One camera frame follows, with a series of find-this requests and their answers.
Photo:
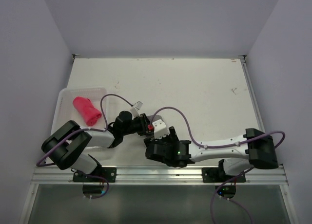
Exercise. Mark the aluminium mounting rail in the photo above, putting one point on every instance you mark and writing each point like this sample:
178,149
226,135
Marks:
158,175

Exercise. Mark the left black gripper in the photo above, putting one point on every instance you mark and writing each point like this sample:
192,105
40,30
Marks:
144,123

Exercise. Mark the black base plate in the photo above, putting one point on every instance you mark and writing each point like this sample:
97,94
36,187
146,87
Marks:
108,173
214,175

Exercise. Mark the clear plastic basket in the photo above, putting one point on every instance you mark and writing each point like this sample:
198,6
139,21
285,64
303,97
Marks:
66,111

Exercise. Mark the grey towel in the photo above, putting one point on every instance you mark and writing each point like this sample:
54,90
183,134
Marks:
154,118

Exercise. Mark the pink towel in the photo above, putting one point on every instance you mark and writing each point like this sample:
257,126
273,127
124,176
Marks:
86,109

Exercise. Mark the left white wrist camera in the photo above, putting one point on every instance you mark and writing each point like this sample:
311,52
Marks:
135,109

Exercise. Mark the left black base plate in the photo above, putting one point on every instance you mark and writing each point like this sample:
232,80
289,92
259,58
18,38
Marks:
108,173

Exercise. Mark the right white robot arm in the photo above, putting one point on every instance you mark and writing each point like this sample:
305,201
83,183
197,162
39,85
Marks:
253,149

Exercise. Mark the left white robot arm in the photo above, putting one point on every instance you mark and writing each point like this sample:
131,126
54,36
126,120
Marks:
65,147

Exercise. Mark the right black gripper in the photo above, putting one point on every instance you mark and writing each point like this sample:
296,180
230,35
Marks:
172,137

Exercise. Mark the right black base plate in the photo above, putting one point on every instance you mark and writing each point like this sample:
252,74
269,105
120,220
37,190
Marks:
214,175

